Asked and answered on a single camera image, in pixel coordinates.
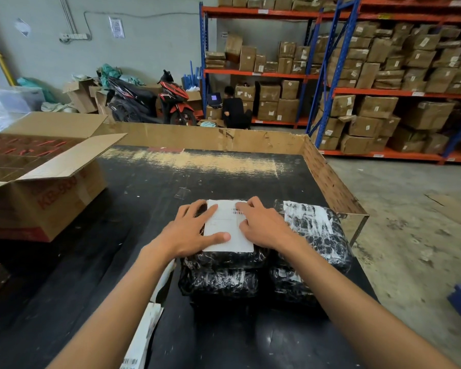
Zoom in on person's right hand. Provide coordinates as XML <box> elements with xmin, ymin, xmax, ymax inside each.
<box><xmin>235</xmin><ymin>197</ymin><xmax>299</xmax><ymax>252</ymax></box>

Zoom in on person's left hand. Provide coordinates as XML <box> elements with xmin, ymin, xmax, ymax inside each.
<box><xmin>146</xmin><ymin>200</ymin><xmax>231</xmax><ymax>260</ymax></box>

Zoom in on white shipping label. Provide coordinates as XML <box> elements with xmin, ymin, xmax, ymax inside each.
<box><xmin>202</xmin><ymin>199</ymin><xmax>254</xmax><ymax>253</ymax></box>

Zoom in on person's right forearm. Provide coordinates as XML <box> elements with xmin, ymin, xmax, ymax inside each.
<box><xmin>276</xmin><ymin>236</ymin><xmax>461</xmax><ymax>369</ymax></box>

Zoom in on person's left forearm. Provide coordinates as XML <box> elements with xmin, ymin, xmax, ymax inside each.
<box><xmin>47</xmin><ymin>242</ymin><xmax>176</xmax><ymax>369</ymax></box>

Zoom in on white label backing strip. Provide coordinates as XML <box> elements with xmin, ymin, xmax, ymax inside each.
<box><xmin>149</xmin><ymin>259</ymin><xmax>176</xmax><ymax>305</ymax></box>
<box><xmin>119</xmin><ymin>302</ymin><xmax>164</xmax><ymax>369</ymax></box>

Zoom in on black bubble-wrapped labelled parcel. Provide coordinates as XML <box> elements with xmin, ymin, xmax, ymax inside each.
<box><xmin>272</xmin><ymin>200</ymin><xmax>353</xmax><ymax>274</ymax></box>

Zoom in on brown cardboard table barrier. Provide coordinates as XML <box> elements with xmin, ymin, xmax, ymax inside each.
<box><xmin>94</xmin><ymin>121</ymin><xmax>370</xmax><ymax>246</ymax></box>

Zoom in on stacks of brown cardboard boxes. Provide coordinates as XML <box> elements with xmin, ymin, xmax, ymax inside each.
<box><xmin>311</xmin><ymin>0</ymin><xmax>461</xmax><ymax>156</ymax></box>
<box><xmin>205</xmin><ymin>0</ymin><xmax>323</xmax><ymax>123</ymax></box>

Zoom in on red and black motorcycle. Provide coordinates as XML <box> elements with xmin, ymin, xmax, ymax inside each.
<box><xmin>107</xmin><ymin>70</ymin><xmax>199</xmax><ymax>126</ymax></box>

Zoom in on blue upright tubes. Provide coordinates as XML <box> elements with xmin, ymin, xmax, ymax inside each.
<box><xmin>182</xmin><ymin>60</ymin><xmax>203</xmax><ymax>91</ymax></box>

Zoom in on leaning cardboard piece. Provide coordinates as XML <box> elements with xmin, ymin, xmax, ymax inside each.
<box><xmin>94</xmin><ymin>90</ymin><xmax>117</xmax><ymax>124</ymax></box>

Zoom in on open brown cardboard box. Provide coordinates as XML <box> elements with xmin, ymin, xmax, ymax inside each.
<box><xmin>0</xmin><ymin>111</ymin><xmax>128</xmax><ymax>243</ymax></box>

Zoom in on blue and orange storage rack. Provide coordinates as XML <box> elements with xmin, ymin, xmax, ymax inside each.
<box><xmin>198</xmin><ymin>1</ymin><xmax>324</xmax><ymax>129</ymax></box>
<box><xmin>305</xmin><ymin>0</ymin><xmax>461</xmax><ymax>166</ymax></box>

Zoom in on pile of green bags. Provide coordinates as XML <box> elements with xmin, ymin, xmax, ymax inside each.
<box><xmin>97</xmin><ymin>64</ymin><xmax>146</xmax><ymax>88</ymax></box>

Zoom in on empty open cardboard box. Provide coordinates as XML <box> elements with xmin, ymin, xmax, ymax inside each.
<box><xmin>62</xmin><ymin>78</ymin><xmax>101</xmax><ymax>114</ymax></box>

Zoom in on white crumpled bag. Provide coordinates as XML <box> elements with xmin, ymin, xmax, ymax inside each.
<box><xmin>41</xmin><ymin>101</ymin><xmax>79</xmax><ymax>114</ymax></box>

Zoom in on rows of red-printed brown packets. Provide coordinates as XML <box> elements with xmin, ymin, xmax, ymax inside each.
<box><xmin>0</xmin><ymin>134</ymin><xmax>82</xmax><ymax>182</ymax></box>

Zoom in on flat cardboard sheet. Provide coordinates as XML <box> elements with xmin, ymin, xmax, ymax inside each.
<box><xmin>424</xmin><ymin>192</ymin><xmax>461</xmax><ymax>226</ymax></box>

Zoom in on green plastic bag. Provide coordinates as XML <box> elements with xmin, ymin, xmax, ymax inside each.
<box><xmin>16</xmin><ymin>76</ymin><xmax>57</xmax><ymax>104</ymax></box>

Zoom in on clear plastic storage bin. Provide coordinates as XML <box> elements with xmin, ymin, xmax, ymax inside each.
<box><xmin>0</xmin><ymin>86</ymin><xmax>47</xmax><ymax>114</ymax></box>

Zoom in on white printed wall notice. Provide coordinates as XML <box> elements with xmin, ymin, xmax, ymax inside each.
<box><xmin>108</xmin><ymin>17</ymin><xmax>126</xmax><ymax>39</ymax></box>

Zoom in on grey wall cable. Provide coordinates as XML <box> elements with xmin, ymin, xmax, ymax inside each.
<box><xmin>83</xmin><ymin>11</ymin><xmax>200</xmax><ymax>39</ymax></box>

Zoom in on white wall power strip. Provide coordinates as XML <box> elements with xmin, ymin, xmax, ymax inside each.
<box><xmin>58</xmin><ymin>32</ymin><xmax>90</xmax><ymax>44</ymax></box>

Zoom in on white wall conduit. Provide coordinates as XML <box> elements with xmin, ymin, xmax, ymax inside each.
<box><xmin>58</xmin><ymin>0</ymin><xmax>78</xmax><ymax>35</ymax></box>

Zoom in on small white wall paper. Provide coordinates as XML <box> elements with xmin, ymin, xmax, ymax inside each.
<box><xmin>14</xmin><ymin>18</ymin><xmax>32</xmax><ymax>37</ymax></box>

